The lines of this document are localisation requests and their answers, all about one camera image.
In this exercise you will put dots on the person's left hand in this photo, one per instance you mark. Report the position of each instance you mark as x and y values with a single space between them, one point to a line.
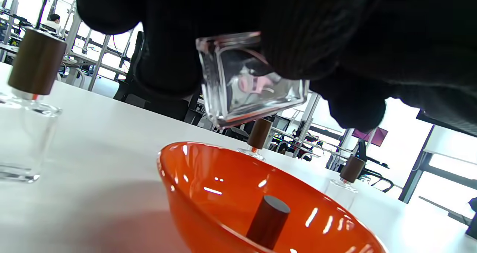
298 22

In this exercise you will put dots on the clear glass perfume bottle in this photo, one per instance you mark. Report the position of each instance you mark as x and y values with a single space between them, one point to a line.
352 169
37 63
231 100
259 133

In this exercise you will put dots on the brown perfume bottle cap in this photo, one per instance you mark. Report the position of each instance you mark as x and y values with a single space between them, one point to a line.
266 223

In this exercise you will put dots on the black mesh office chair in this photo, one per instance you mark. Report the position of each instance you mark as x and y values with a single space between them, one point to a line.
130 85

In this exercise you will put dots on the orange glossy bowl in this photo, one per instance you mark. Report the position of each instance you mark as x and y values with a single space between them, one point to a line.
208 208

